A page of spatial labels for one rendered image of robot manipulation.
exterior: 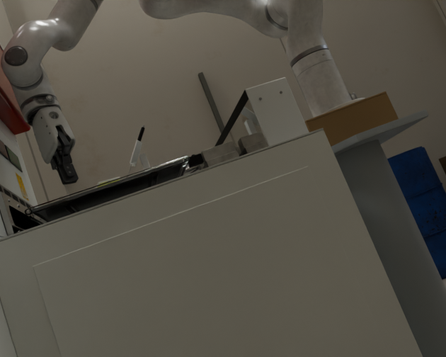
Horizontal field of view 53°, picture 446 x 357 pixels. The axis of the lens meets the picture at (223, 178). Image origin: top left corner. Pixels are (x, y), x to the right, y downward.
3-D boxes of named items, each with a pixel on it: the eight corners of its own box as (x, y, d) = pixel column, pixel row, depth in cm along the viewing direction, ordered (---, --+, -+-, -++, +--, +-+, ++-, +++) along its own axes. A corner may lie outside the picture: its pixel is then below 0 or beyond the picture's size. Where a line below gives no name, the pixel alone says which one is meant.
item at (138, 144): (136, 182, 140) (122, 144, 142) (136, 185, 143) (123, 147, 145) (155, 176, 141) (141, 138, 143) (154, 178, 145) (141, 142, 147)
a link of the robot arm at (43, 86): (52, 87, 99) (61, 108, 108) (32, 41, 102) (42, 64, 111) (14, 100, 97) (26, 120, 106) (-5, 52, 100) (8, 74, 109)
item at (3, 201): (6, 238, 87) (-8, 193, 88) (51, 252, 129) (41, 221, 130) (15, 235, 87) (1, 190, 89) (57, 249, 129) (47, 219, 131)
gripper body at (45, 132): (64, 98, 101) (82, 139, 98) (53, 123, 108) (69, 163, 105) (30, 100, 96) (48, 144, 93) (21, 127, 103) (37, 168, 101)
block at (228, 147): (205, 161, 105) (201, 149, 106) (203, 165, 108) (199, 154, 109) (236, 151, 107) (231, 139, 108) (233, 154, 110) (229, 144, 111)
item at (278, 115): (271, 151, 89) (245, 88, 91) (223, 199, 142) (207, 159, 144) (311, 137, 91) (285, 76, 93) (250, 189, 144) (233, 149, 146)
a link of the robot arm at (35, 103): (62, 92, 102) (66, 103, 101) (52, 114, 108) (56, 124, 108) (25, 94, 97) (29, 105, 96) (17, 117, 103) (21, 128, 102)
